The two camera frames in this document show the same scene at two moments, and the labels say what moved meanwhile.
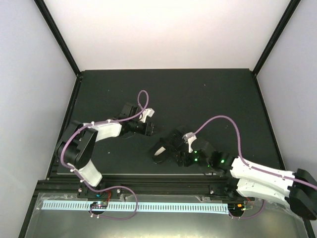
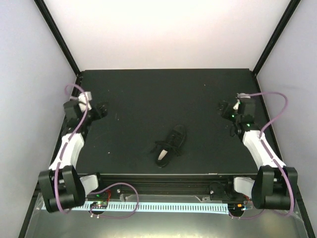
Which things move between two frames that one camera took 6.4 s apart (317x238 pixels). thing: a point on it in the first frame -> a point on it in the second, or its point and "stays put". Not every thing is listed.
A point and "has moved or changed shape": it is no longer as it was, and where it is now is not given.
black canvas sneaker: (164, 148) has moved or changed shape
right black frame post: (291, 7) stays put
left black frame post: (43, 7) stays put
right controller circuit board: (236, 208) stays put
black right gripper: (187, 162) -> (220, 108)
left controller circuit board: (99, 205) stays put
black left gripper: (147, 131) -> (100, 115)
